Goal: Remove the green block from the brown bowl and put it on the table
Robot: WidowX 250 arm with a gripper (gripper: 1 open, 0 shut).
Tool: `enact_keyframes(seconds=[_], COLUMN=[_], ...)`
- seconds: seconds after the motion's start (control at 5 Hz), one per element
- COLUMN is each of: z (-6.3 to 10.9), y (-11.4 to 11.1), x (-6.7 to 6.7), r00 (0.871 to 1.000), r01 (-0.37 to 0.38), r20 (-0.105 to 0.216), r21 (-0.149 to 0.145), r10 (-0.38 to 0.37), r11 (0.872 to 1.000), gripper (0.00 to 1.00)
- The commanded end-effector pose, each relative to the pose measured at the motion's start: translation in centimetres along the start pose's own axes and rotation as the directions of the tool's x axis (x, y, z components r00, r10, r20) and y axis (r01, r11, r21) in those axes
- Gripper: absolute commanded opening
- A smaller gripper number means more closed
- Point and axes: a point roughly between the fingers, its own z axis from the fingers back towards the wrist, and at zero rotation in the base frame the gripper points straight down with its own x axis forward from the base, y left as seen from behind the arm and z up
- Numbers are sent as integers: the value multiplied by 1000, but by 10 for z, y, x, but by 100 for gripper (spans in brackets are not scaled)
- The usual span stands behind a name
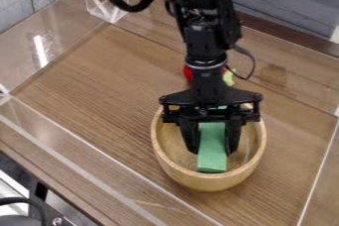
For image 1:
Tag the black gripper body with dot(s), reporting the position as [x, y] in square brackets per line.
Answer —
[210, 101]

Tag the clear acrylic corner bracket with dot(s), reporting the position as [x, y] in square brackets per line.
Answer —
[105, 10]

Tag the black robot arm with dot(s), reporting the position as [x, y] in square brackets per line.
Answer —
[212, 29]

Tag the green rectangular block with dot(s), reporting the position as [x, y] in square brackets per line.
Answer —
[213, 156]

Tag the clear acrylic enclosure wall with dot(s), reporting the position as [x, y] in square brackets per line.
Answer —
[108, 189]

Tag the black table leg bracket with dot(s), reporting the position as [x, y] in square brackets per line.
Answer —
[55, 218]

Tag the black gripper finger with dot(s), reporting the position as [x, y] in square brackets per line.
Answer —
[192, 134]
[234, 133]

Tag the red plush tomato toy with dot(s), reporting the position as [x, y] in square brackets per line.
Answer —
[228, 75]

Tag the brown wooden bowl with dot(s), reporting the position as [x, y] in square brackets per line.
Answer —
[180, 162]

